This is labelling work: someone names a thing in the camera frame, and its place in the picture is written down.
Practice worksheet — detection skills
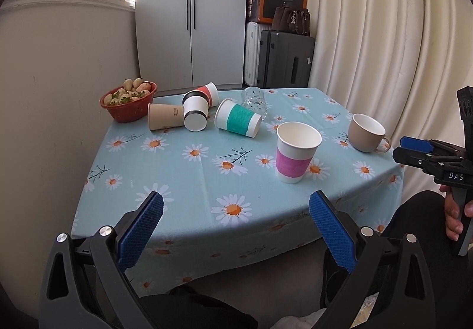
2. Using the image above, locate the cream curtain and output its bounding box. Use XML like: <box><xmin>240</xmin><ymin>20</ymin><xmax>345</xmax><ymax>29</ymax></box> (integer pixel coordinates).
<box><xmin>288</xmin><ymin>0</ymin><xmax>473</xmax><ymax>200</ymax></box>

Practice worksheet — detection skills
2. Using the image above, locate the white wardrobe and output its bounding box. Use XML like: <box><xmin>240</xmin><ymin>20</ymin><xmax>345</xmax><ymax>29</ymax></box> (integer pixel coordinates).
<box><xmin>135</xmin><ymin>0</ymin><xmax>249</xmax><ymax>97</ymax></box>

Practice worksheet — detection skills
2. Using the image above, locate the person's dark trouser leg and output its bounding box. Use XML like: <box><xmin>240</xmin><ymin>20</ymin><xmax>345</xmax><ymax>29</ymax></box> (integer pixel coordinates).
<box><xmin>380</xmin><ymin>190</ymin><xmax>473</xmax><ymax>329</ymax></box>
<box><xmin>138</xmin><ymin>285</ymin><xmax>259</xmax><ymax>329</ymax></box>

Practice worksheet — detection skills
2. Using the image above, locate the red and white paper cup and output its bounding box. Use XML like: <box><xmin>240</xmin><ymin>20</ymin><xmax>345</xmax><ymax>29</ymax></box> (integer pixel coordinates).
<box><xmin>195</xmin><ymin>82</ymin><xmax>220</xmax><ymax>108</ymax></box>

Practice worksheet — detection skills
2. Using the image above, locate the teal sleeve paper cup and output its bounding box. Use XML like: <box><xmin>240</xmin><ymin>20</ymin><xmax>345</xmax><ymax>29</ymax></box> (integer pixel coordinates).
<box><xmin>215</xmin><ymin>99</ymin><xmax>262</xmax><ymax>138</ymax></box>

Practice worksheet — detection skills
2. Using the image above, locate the grey suitcase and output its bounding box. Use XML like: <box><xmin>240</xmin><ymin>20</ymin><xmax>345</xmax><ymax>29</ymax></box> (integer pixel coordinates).
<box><xmin>257</xmin><ymin>30</ymin><xmax>316</xmax><ymax>89</ymax></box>

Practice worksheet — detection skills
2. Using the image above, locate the clear glass cup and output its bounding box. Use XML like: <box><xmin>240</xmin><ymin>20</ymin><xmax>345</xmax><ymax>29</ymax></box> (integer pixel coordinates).
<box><xmin>241</xmin><ymin>87</ymin><xmax>268</xmax><ymax>119</ymax></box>

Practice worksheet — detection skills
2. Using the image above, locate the person's right hand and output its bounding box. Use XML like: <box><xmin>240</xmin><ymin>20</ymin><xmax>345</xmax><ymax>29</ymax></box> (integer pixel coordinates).
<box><xmin>439</xmin><ymin>184</ymin><xmax>473</xmax><ymax>241</ymax></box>

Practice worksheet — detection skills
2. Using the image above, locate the brown handbag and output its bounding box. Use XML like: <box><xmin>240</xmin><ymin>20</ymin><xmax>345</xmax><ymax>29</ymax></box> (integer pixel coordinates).
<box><xmin>271</xmin><ymin>6</ymin><xmax>311</xmax><ymax>36</ymax></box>

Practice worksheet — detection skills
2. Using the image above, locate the pink sleeve paper cup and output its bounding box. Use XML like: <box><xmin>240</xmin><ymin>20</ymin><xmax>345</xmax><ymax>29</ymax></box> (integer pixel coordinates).
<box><xmin>275</xmin><ymin>121</ymin><xmax>323</xmax><ymax>184</ymax></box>

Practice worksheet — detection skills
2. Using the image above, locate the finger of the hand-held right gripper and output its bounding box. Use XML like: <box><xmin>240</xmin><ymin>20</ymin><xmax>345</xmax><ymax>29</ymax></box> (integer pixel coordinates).
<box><xmin>401</xmin><ymin>136</ymin><xmax>464</xmax><ymax>158</ymax></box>
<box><xmin>392</xmin><ymin>147</ymin><xmax>446</xmax><ymax>171</ymax></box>

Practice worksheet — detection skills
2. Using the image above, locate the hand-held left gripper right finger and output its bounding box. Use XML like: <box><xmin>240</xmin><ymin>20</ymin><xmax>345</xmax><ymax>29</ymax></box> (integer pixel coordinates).
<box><xmin>309</xmin><ymin>190</ymin><xmax>437</xmax><ymax>329</ymax></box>

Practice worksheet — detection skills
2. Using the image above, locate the brown paper cup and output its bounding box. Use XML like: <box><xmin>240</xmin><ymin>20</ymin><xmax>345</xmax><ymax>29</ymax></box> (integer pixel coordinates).
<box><xmin>148</xmin><ymin>103</ymin><xmax>185</xmax><ymax>131</ymax></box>

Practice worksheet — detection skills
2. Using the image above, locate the blue daisy print tablecloth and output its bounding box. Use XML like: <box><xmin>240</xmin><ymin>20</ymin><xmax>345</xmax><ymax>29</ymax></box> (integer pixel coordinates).
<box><xmin>70</xmin><ymin>87</ymin><xmax>404</xmax><ymax>294</ymax></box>

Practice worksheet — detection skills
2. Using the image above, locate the pile of pale strawberries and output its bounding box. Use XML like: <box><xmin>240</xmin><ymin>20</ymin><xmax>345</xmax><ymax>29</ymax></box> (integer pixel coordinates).
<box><xmin>103</xmin><ymin>78</ymin><xmax>153</xmax><ymax>106</ymax></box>

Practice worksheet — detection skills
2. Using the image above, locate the beige ceramic mug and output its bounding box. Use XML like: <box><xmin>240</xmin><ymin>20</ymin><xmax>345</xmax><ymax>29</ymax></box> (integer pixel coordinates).
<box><xmin>348</xmin><ymin>114</ymin><xmax>391</xmax><ymax>153</ymax></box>

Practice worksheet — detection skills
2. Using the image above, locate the black banded white paper cup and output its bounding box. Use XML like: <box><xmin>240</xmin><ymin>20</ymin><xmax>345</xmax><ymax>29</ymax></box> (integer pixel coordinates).
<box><xmin>182</xmin><ymin>90</ymin><xmax>210</xmax><ymax>132</ymax></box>

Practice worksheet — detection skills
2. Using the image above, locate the white suitcase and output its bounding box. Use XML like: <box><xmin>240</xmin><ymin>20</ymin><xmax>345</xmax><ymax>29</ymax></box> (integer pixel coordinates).
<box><xmin>244</xmin><ymin>22</ymin><xmax>264</xmax><ymax>87</ymax></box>

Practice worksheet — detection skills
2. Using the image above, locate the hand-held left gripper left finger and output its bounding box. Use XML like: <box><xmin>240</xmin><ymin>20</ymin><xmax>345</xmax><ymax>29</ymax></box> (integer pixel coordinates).
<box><xmin>38</xmin><ymin>191</ymin><xmax>164</xmax><ymax>329</ymax></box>

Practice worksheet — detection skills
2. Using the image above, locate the red plastic basket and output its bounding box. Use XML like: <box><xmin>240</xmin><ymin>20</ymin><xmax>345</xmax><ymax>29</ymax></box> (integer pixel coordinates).
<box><xmin>100</xmin><ymin>81</ymin><xmax>158</xmax><ymax>123</ymax></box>

